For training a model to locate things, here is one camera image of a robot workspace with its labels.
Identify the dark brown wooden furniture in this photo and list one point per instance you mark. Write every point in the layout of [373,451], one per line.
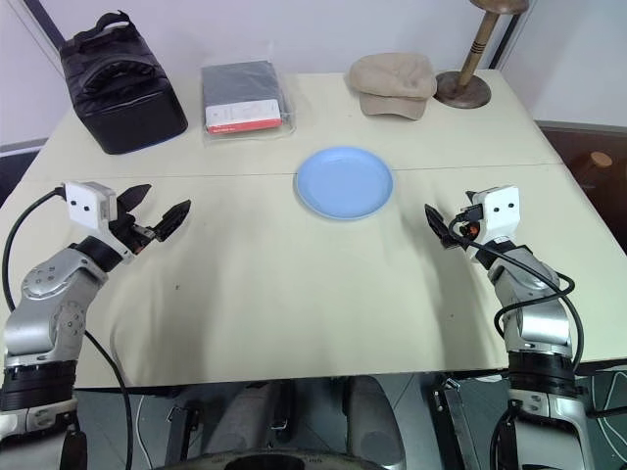
[593,196]

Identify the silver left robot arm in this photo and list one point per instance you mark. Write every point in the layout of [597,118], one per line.
[46,313]

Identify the black metal table bracket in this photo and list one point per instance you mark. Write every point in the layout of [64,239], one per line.
[453,421]

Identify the beige flat cap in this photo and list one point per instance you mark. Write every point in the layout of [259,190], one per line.
[392,85]

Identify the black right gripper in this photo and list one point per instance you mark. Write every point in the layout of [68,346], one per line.
[471,223]

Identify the light blue round plate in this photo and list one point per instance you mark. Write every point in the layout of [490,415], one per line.
[344,182]

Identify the round light wooden knob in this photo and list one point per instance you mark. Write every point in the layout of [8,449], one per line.
[600,160]

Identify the grey rounded shape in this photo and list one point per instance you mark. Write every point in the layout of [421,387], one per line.
[372,421]

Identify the brown wooden hat stand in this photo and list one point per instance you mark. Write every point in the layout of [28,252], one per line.
[467,73]

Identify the dark cloth in plastic package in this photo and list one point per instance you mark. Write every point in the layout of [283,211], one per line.
[245,95]

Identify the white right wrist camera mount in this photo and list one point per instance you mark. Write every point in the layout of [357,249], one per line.
[499,210]

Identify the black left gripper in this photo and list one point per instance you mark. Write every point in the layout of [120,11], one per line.
[133,234]

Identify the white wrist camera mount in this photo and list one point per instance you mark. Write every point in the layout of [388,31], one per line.
[87,205]
[499,210]

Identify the black padded bag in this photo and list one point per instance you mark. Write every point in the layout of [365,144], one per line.
[122,83]

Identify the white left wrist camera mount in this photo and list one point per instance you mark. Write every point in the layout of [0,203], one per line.
[87,205]

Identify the cream tablecloth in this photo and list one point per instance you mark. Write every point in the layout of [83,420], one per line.
[294,254]

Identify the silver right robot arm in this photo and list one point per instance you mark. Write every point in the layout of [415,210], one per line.
[534,313]

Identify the dark green patterned mat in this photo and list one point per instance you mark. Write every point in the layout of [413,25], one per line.
[610,389]

